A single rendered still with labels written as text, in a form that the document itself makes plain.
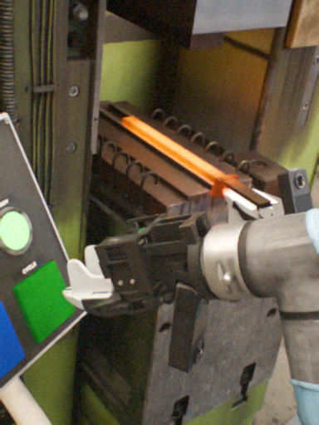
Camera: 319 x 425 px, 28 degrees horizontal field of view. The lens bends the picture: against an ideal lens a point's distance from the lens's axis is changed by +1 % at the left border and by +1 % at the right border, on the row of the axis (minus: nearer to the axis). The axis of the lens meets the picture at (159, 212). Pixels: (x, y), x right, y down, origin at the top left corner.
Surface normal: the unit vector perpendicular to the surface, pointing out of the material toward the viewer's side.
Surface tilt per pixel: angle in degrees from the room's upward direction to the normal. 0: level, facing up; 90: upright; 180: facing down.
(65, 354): 90
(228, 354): 90
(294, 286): 77
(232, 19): 90
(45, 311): 60
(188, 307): 90
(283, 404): 0
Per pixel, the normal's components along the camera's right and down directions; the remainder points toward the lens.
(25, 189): 0.82, -0.15
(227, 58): -0.79, 0.22
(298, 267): -0.54, 0.10
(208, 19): 0.60, 0.46
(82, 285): -0.51, 0.40
